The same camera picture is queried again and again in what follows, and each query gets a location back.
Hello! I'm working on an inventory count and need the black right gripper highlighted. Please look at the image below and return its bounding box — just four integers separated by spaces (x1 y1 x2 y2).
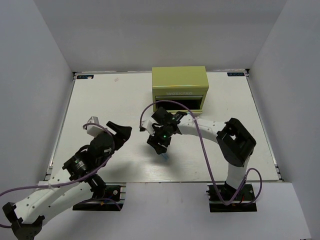
147 124 173 155

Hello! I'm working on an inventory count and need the green top drawer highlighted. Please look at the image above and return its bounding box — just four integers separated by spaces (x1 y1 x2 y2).
155 95 203 101

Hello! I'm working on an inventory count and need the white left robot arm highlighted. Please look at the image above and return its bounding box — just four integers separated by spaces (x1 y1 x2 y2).
2 121 132 240

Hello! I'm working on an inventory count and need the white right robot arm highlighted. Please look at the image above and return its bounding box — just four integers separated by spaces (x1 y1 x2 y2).
139 107 257 200

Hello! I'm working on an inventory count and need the green metal drawer chest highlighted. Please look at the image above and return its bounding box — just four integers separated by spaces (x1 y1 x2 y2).
152 66 209 114

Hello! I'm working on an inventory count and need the left corner label sticker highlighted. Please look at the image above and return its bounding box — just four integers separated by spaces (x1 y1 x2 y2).
76 74 94 80

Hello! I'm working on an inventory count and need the corner label sticker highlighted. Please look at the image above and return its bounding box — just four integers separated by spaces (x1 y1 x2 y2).
227 72 245 77
76 74 94 80

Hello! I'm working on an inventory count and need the right corner label sticker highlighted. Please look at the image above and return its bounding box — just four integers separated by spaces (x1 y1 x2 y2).
227 72 245 77

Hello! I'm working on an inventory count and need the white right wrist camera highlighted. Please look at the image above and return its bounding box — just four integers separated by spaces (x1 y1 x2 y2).
139 119 155 136

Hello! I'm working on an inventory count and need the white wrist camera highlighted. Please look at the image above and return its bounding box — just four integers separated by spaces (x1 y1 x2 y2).
139 119 155 136
82 116 103 137

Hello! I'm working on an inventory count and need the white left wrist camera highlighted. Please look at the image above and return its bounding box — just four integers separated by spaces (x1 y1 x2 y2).
82 116 103 137

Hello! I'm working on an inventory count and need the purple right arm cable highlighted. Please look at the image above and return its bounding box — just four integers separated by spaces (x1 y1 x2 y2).
139 99 263 206

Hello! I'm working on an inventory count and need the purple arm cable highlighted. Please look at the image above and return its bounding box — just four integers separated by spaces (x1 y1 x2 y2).
0 122 125 228
139 99 263 206

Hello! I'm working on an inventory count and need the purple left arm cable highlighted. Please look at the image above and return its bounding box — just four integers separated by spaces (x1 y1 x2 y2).
0 122 125 228

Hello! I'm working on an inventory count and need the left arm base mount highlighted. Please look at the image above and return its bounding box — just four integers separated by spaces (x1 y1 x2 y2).
72 183 126 212

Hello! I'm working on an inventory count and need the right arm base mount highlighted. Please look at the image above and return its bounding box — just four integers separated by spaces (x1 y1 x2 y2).
206 183 258 214

